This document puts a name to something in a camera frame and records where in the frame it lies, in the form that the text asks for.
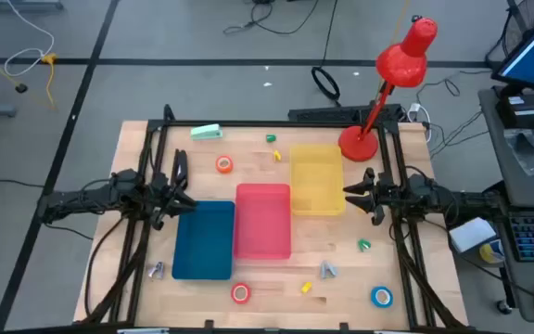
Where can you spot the clear plastic bag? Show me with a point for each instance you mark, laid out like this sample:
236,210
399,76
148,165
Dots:
529,153

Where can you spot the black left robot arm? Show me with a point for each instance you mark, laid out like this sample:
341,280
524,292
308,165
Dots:
86,199

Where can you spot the yellow and blue roll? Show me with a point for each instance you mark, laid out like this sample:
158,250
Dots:
490,253

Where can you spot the white power adapter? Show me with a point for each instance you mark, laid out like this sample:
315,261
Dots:
415,109

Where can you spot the black power strip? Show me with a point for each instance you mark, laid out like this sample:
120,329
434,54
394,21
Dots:
332,113

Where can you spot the red tape roll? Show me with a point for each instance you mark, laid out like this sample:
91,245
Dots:
233,293

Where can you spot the blue tape roll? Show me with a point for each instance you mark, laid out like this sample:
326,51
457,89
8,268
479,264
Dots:
374,297

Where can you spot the white cardboard box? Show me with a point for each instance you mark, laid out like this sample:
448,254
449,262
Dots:
471,233

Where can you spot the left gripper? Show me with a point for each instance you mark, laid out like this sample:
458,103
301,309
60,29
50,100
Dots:
165,199

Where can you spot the grey side desk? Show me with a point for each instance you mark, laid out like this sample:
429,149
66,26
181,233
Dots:
522,190

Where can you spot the blue plastic bin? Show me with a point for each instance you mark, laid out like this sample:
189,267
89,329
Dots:
204,241

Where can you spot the black box with labels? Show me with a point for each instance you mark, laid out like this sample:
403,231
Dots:
522,111

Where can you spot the orange tape roll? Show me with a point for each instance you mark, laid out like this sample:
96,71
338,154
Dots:
218,164

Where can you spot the pink plastic bin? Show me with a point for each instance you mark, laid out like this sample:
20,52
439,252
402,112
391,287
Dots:
262,222

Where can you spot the black floor fan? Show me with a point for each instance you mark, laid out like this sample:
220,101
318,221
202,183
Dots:
524,23

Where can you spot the red desk lamp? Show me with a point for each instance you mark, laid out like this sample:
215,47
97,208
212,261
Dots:
401,62

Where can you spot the mint green stapler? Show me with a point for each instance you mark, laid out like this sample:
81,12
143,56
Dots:
207,132

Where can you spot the green mini stapler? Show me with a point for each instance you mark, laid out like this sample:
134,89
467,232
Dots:
270,137
363,245

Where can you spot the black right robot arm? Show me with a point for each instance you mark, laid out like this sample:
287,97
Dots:
457,199

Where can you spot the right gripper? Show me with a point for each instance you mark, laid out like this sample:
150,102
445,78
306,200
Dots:
380,197

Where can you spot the yellow plastic bin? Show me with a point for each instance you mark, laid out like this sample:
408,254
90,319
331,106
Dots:
317,178

